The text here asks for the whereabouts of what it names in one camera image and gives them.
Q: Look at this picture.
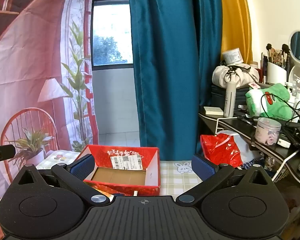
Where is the printed room backdrop cloth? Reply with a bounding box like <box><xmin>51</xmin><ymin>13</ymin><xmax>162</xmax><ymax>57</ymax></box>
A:
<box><xmin>0</xmin><ymin>0</ymin><xmax>99</xmax><ymax>207</ymax></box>

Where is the white pump bottle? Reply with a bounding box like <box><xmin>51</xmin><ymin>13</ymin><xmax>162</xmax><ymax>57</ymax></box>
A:
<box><xmin>289</xmin><ymin>80</ymin><xmax>300</xmax><ymax>108</ymax></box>

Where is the white spray bottle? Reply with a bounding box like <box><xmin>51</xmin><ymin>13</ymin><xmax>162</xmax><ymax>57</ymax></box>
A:
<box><xmin>223</xmin><ymin>81</ymin><xmax>237</xmax><ymax>118</ymax></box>

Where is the white drawstring bag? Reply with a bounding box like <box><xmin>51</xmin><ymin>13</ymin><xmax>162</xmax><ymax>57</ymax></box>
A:
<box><xmin>212</xmin><ymin>64</ymin><xmax>261</xmax><ymax>89</ymax></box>

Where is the clear jar of hair ties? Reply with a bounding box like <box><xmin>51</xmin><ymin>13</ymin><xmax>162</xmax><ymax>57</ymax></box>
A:
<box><xmin>255</xmin><ymin>117</ymin><xmax>282</xmax><ymax>146</ymax></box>

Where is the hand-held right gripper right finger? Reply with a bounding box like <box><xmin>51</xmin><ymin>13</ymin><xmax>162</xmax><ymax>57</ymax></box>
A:
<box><xmin>175</xmin><ymin>154</ymin><xmax>275</xmax><ymax>204</ymax></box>

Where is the black desk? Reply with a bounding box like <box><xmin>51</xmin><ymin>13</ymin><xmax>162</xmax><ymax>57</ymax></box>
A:
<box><xmin>197</xmin><ymin>110</ymin><xmax>300</xmax><ymax>182</ymax></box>

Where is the small beige box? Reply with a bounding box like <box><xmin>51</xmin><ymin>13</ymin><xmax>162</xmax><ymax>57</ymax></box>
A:
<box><xmin>203</xmin><ymin>106</ymin><xmax>225</xmax><ymax>116</ymax></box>

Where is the red cardboard box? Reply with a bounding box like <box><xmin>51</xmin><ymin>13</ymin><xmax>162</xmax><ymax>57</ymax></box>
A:
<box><xmin>69</xmin><ymin>144</ymin><xmax>162</xmax><ymax>197</ymax></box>

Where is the yellow curtain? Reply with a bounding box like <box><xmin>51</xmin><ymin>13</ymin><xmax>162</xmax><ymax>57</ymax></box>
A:
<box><xmin>218</xmin><ymin>0</ymin><xmax>253</xmax><ymax>63</ymax></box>

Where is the white labelled jar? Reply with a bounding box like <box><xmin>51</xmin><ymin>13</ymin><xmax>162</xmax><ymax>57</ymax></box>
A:
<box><xmin>221</xmin><ymin>48</ymin><xmax>244</xmax><ymax>66</ymax></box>

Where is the green plush toy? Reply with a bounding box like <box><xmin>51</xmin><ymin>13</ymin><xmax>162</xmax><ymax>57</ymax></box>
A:
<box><xmin>245</xmin><ymin>83</ymin><xmax>294</xmax><ymax>121</ymax></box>

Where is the red plastic bag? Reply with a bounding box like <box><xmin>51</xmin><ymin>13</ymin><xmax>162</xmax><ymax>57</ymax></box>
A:
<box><xmin>200</xmin><ymin>133</ymin><xmax>243</xmax><ymax>168</ymax></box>

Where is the white brush holder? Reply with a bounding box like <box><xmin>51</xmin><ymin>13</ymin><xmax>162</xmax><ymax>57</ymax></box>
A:
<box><xmin>267</xmin><ymin>61</ymin><xmax>288</xmax><ymax>85</ymax></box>

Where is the black zip case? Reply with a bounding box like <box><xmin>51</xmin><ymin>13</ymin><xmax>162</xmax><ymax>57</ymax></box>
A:
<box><xmin>210</xmin><ymin>81</ymin><xmax>252</xmax><ymax>111</ymax></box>

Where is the black framed window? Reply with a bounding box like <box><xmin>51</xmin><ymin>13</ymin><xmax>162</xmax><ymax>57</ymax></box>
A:
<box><xmin>91</xmin><ymin>0</ymin><xmax>134</xmax><ymax>71</ymax></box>

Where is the bunch of makeup brushes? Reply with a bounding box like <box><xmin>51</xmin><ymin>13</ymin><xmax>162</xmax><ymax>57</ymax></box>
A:
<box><xmin>261</xmin><ymin>43</ymin><xmax>292</xmax><ymax>72</ymax></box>

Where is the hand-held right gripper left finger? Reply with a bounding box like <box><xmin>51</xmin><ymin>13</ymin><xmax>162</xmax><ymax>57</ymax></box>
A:
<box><xmin>12</xmin><ymin>154</ymin><xmax>111</xmax><ymax>204</ymax></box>

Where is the white wire rack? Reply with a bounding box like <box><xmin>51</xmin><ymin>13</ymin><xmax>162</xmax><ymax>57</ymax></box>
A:
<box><xmin>214</xmin><ymin>115</ymin><xmax>256</xmax><ymax>137</ymax></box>

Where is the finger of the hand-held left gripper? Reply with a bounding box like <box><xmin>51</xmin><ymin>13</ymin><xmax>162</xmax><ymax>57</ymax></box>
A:
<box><xmin>0</xmin><ymin>144</ymin><xmax>16</xmax><ymax>175</ymax></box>

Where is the teal curtain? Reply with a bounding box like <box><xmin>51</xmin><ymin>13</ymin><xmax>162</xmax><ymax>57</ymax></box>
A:
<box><xmin>128</xmin><ymin>0</ymin><xmax>224</xmax><ymax>162</ymax></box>

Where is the round white vanity mirror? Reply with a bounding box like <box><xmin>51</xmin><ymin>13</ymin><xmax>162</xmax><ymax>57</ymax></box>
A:
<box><xmin>287</xmin><ymin>30</ymin><xmax>300</xmax><ymax>86</ymax></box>

